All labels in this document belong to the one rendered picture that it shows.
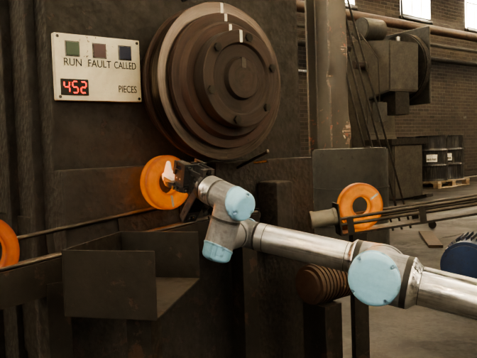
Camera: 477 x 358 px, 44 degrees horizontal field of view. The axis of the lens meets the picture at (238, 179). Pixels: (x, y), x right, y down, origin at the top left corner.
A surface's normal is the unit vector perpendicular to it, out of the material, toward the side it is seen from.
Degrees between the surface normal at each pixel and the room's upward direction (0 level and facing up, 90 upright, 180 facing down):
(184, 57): 74
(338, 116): 90
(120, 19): 90
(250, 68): 90
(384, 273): 86
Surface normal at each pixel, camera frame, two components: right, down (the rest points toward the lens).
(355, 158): -0.01, 0.05
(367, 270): -0.50, 0.00
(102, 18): 0.64, 0.02
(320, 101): -0.77, 0.06
